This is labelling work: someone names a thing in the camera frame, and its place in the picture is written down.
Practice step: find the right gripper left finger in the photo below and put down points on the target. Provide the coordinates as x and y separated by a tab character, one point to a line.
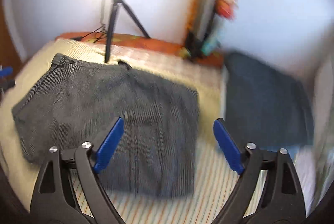
54	199

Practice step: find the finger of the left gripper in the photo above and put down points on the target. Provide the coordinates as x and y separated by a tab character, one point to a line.
5	71

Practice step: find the folded silver tripod stand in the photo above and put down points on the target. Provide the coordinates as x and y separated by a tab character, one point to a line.
199	26

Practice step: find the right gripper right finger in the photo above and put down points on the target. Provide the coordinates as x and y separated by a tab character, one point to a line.
268	189

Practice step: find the folded dark navy garment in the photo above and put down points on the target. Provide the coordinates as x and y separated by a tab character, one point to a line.
265	106

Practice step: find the dark grey woven pants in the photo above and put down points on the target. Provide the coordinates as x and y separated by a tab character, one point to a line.
143	127

